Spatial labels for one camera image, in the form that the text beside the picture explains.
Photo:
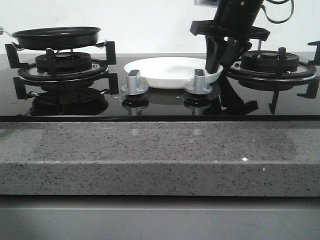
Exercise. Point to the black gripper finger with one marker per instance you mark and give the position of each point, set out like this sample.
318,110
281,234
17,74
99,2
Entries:
215,47
234,50

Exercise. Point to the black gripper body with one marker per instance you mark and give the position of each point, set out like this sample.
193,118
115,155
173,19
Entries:
233,18

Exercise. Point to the white round plate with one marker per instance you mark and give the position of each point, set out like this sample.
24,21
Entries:
167,72

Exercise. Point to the black frying pan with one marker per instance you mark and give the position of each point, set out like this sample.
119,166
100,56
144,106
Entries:
43,38

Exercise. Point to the right black burner head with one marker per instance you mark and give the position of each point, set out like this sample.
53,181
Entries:
266,61

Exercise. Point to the black burner head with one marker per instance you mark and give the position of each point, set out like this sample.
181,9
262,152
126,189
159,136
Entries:
65,62
266,61

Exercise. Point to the right silver stove knob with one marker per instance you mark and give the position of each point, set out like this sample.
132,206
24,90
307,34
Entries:
199,85

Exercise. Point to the silver stove knob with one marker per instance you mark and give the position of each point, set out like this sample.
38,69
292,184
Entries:
199,85
134,84

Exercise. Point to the black glass stove top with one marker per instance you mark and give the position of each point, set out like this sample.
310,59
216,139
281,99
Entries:
101,100

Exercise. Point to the right black burner grate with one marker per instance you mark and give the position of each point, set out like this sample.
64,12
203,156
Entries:
305,74

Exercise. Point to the black burner grate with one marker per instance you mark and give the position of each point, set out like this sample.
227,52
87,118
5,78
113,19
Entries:
305,74
53,67

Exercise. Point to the left silver stove knob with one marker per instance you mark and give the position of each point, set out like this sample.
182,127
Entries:
134,84

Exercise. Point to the left black burner head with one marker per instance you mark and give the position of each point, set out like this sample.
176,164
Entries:
65,62

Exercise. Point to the left black burner grate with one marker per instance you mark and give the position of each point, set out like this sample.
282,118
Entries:
53,67

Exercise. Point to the grey cabinet front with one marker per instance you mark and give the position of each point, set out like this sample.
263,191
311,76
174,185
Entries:
159,218

